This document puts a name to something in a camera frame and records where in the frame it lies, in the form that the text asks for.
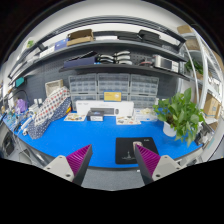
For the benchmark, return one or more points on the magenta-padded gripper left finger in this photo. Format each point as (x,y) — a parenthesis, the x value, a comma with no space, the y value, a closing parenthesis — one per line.
(60,165)

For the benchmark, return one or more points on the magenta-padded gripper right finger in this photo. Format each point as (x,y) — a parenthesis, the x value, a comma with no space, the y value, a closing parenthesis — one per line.
(165,165)

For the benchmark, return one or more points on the black mouse pad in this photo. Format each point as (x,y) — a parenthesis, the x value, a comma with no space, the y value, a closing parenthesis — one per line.
(125,150)

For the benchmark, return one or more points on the navy polka dot cloth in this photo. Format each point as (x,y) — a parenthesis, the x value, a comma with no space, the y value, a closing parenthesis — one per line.
(38,128)

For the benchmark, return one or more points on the green plant in white pot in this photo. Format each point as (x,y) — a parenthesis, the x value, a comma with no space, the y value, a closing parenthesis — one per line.
(180,113)

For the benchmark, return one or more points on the white and blue carton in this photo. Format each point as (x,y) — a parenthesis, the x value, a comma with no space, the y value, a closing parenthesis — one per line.
(145,115)

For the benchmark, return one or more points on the small black labelled box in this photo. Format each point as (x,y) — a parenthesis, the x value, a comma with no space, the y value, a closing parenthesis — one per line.
(95,116)

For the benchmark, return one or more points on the red blue plaid cloth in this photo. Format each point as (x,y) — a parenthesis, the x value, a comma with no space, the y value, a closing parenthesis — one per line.
(53,103)

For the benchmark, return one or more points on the grey plastic drawer cabinet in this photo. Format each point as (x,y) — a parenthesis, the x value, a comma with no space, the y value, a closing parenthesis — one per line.
(143,101)
(82,84)
(113,82)
(83,97)
(144,85)
(126,97)

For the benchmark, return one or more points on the long white keyboard box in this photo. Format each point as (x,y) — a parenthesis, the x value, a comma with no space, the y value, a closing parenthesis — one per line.
(126,106)

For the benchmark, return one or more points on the purple fabric bundle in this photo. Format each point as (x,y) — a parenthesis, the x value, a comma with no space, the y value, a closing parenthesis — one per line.
(21,106)

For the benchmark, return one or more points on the white metal storage rack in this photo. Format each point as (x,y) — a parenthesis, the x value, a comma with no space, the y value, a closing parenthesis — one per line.
(210,105)

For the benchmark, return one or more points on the cream plastic basket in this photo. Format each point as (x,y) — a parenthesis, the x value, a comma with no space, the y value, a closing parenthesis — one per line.
(53,87)

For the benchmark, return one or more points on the yellow card box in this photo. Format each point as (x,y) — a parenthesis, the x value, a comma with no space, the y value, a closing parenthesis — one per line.
(112,96)

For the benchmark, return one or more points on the dark wall shelf unit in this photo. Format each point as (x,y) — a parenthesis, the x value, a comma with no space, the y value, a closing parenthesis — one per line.
(116,68)

